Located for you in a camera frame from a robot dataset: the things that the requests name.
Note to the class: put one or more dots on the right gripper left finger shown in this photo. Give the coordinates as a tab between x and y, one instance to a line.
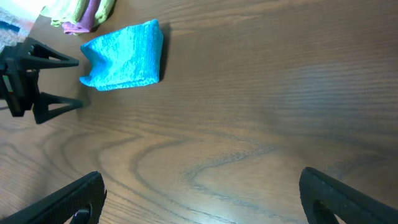
81	201

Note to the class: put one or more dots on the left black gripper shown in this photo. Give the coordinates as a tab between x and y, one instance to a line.
18	87

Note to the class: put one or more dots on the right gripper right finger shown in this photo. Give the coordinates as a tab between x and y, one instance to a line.
324	199

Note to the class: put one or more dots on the blue microfiber cloth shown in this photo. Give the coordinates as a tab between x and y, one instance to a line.
126	58

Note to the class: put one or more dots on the folded pink cloth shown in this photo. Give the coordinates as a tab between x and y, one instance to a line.
86	22

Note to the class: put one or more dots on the folded green cloth top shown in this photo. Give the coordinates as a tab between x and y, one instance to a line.
61	11

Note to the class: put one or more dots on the folded green cloth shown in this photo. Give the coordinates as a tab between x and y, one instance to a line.
61	11
103	11

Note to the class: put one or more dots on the folded green cloth bottom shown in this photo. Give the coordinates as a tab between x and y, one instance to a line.
103	11

